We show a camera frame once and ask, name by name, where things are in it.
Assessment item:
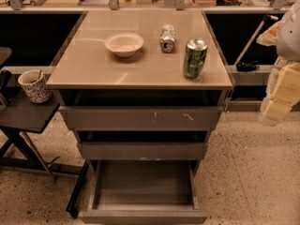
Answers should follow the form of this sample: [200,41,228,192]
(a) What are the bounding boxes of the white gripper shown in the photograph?
[256,22,300,127]

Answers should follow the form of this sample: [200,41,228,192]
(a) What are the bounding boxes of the green soda can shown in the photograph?
[183,38,208,79]

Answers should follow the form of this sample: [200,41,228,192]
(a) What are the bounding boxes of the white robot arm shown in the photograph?
[256,0,300,127]

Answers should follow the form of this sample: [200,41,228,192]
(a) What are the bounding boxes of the silver soda can lying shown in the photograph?
[159,24,176,53]

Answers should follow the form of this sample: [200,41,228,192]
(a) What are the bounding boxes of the grey drawer cabinet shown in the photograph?
[46,8,234,225]

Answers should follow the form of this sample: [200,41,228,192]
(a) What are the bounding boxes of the bottom grey drawer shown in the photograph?
[79,160,207,225]

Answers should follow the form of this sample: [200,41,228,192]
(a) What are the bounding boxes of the grey drawer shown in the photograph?
[77,142,208,160]
[79,160,207,225]
[59,106,222,131]

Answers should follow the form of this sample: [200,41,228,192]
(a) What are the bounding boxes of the top grey drawer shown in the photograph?
[59,106,222,131]

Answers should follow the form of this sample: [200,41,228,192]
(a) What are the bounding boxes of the middle grey drawer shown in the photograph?
[77,142,208,160]

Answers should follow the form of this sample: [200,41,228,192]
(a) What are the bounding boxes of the black object on ledge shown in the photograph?
[236,61,260,72]

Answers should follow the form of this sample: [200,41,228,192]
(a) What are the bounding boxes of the white stick with black tip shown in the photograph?
[233,14,278,66]

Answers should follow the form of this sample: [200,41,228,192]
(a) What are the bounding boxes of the white paper bowl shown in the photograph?
[104,33,143,58]

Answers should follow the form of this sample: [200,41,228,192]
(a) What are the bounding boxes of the patterned white mug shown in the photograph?
[18,70,52,104]

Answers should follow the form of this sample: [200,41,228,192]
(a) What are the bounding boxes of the dark side table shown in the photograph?
[0,92,59,179]

